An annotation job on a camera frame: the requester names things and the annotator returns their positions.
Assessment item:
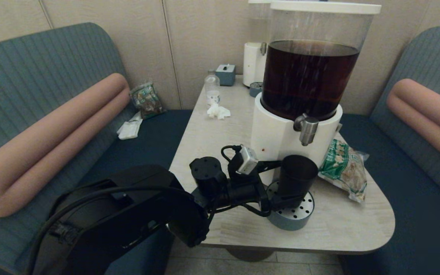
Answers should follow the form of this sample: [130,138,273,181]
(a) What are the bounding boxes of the large dark tea dispenser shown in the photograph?
[249,1,382,186]

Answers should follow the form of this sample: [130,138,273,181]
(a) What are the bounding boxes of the teal bench sofa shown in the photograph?
[336,26,440,275]
[0,22,194,275]

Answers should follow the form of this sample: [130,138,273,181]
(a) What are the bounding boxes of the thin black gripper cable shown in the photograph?
[208,202,271,218]

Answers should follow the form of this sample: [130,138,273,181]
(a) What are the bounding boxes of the white napkin pack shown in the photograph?
[116,111,143,139]

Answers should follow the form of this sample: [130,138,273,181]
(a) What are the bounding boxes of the round perforated drip tray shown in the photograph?
[265,180,315,231]

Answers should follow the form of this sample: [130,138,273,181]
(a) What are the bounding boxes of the clear dark snack bag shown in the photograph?
[129,81,165,119]

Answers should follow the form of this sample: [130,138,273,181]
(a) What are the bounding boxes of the crumpled white tissue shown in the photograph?
[207,102,231,120]

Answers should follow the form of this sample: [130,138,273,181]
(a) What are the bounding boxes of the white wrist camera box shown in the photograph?
[237,145,260,175]

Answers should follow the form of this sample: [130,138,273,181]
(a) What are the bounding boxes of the pink bolster cushion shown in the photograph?
[0,73,131,218]
[387,78,440,173]

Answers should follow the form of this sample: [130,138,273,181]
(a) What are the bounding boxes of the clear plastic bottle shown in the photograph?
[205,69,221,105]

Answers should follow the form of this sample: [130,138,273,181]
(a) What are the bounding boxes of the blue-grey tissue box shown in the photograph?
[216,63,236,86]

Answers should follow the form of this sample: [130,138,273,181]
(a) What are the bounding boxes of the small round drip tray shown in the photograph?
[249,81,265,97]

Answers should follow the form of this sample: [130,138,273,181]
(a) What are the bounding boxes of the black camera cable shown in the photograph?
[220,145,243,164]

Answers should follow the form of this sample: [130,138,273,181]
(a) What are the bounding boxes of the black plastic cup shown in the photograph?
[278,154,319,209]

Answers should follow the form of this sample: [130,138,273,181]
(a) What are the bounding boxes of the green snack bag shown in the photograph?
[318,137,369,203]

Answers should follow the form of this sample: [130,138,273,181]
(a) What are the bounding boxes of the empty white drink dispenser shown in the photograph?
[243,0,278,87]

